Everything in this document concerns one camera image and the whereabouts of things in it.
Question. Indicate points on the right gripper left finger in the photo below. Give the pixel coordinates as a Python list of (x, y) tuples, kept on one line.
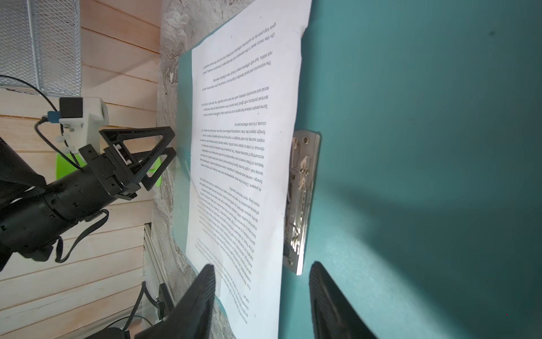
[(192, 317)]

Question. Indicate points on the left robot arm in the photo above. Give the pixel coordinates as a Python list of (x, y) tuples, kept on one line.
[(34, 214)]

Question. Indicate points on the silver folder clip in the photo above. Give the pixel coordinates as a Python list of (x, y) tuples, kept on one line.
[(303, 163)]

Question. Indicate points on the teal paper folder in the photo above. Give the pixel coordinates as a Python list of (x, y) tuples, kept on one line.
[(427, 205)]

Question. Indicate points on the white wire mesh shelf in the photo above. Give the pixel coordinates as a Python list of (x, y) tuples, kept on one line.
[(41, 45)]

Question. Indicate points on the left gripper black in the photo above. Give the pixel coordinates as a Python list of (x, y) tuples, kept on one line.
[(110, 168)]

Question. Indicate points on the printed paper sheet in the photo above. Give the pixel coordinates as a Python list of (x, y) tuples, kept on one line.
[(245, 86)]

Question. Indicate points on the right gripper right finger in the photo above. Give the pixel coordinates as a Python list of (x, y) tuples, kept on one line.
[(332, 314)]

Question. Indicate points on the green plastic goblet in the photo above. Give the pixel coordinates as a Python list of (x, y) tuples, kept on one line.
[(64, 168)]

